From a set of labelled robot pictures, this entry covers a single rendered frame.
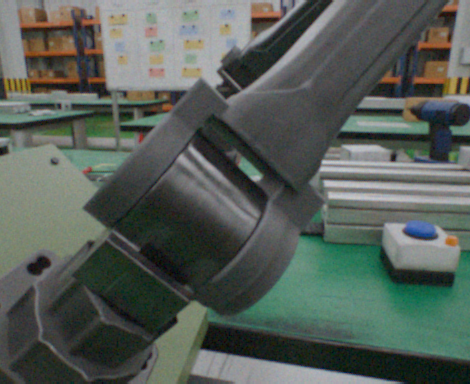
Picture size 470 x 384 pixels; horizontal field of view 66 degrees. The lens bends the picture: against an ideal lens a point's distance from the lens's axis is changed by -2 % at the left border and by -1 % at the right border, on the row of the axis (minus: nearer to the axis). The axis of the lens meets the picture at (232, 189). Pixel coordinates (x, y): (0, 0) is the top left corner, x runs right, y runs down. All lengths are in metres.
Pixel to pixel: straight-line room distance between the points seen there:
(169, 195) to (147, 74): 3.70
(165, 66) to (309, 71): 3.59
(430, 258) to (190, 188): 0.43
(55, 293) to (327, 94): 0.19
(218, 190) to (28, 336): 0.13
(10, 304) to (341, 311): 0.36
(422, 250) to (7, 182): 0.48
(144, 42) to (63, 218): 3.58
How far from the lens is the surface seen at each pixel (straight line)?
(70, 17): 12.59
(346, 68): 0.21
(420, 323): 0.50
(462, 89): 6.52
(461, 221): 0.69
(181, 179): 0.18
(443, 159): 1.08
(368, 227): 0.66
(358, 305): 0.50
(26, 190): 0.36
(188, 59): 3.70
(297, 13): 0.52
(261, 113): 0.19
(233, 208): 0.19
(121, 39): 4.00
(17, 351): 0.24
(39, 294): 0.24
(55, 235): 0.34
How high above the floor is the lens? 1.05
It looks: 17 degrees down
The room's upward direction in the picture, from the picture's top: straight up
